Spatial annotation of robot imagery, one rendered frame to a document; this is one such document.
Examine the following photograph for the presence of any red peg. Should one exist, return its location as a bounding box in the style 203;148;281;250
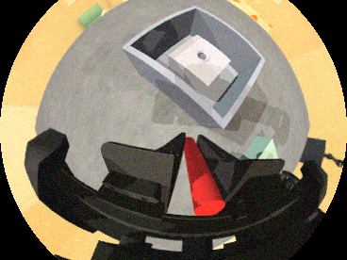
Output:
184;138;225;216

